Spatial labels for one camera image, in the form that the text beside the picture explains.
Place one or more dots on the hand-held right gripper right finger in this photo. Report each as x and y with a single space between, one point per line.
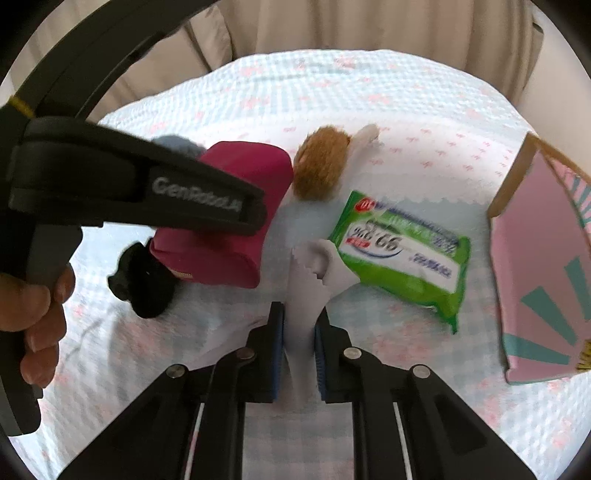
319 355

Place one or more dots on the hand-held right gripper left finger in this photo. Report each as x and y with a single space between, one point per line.
276 355

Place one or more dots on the white cleaning cloth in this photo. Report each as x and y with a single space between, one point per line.
308 258

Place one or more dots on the person's left hand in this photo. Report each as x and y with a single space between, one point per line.
39 318

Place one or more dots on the grey fluffy object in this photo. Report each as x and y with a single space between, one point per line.
178 144

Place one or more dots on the black fluffy scrunchie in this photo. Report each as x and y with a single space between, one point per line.
143 284

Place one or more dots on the green wet wipes pack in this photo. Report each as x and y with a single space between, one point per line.
401 251

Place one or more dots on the magenta fabric pouch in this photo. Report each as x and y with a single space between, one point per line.
231 221

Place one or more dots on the brown and white plush toy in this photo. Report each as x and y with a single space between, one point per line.
318 161

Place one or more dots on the pink cardboard box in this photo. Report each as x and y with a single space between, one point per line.
540 258

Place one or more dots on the checkered floral bed sheet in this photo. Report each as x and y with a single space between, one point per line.
415 115

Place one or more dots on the beige curtain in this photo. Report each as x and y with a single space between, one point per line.
360 27

